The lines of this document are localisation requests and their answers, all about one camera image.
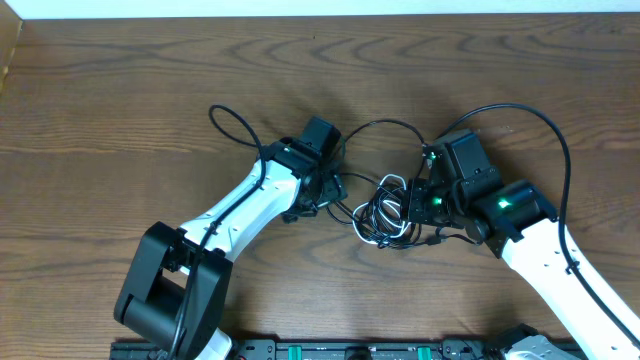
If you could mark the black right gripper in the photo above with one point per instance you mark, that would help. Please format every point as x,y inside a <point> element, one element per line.
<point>415,201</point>

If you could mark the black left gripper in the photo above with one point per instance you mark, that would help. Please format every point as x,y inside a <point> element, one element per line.
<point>326,190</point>

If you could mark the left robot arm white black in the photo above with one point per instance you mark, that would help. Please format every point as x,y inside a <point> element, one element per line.
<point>175,289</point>

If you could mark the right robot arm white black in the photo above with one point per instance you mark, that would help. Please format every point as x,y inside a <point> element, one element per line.
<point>520,226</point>

